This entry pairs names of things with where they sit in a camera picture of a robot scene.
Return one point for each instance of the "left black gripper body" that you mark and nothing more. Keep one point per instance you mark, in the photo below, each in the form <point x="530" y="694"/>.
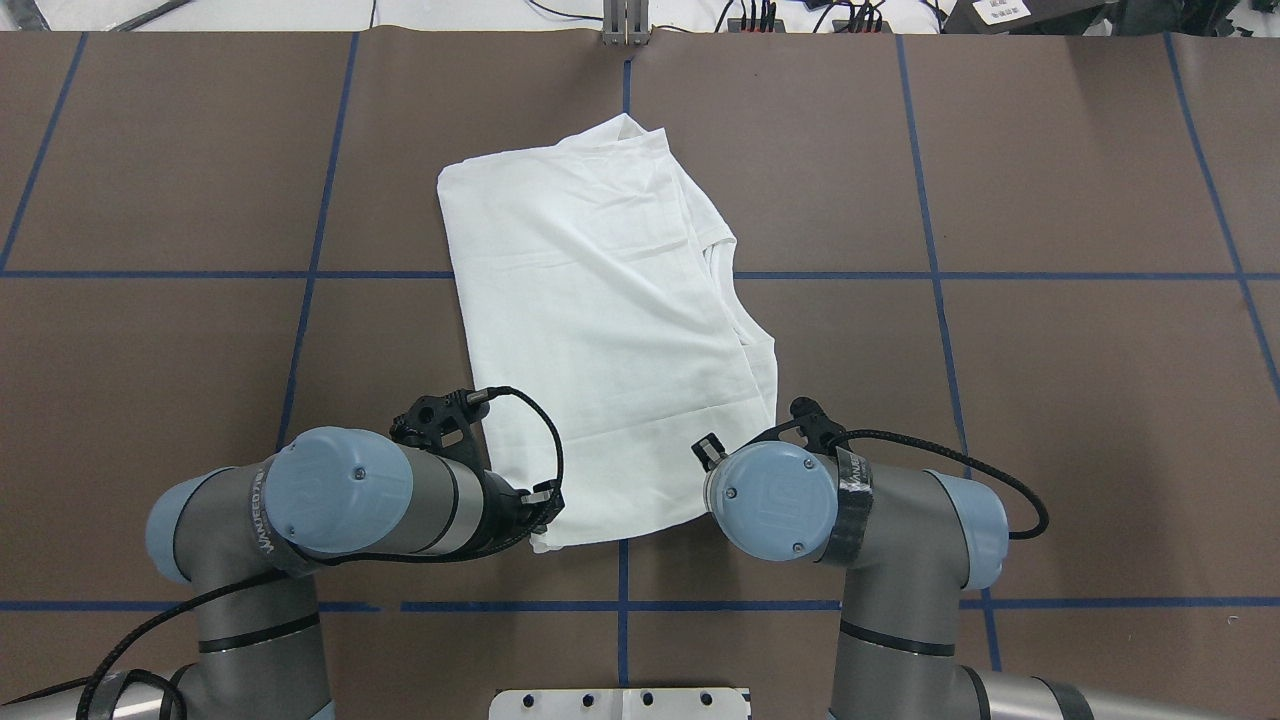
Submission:
<point x="501" y="512"/>

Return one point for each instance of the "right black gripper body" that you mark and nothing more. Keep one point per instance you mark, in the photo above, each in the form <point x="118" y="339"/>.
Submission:
<point x="708" y="449"/>

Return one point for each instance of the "white long-sleeve printed shirt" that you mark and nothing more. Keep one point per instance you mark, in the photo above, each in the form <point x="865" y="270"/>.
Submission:
<point x="596" y="276"/>

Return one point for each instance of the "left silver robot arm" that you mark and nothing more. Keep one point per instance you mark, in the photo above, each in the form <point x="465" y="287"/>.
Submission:
<point x="249" y="541"/>

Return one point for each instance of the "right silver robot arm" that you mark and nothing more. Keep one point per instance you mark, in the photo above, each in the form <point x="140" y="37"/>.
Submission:
<point x="910" y="542"/>

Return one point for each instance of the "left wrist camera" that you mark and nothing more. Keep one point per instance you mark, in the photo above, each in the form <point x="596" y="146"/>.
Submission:
<point x="443" y="423"/>

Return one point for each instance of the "aluminium frame post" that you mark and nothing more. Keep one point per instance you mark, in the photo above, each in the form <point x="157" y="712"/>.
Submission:
<point x="626" y="23"/>

